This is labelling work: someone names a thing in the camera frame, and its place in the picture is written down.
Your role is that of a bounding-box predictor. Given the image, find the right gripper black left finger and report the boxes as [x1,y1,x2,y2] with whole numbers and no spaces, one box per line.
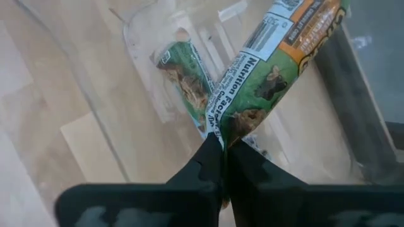
[165,135,224,227]

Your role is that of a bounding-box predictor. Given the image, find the green granola bar wrapper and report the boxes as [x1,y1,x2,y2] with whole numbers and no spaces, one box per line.
[205,0,351,149]
[150,40,218,139]

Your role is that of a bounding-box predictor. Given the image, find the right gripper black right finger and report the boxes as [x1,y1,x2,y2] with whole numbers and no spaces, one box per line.
[227,140,310,227]

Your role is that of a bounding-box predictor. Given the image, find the black aluminium table frame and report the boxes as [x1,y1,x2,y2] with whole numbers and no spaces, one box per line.
[314,25,404,185]

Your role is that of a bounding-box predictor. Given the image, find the clear plastic bin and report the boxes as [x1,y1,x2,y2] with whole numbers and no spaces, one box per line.
[109,0,395,187]
[12,0,158,185]

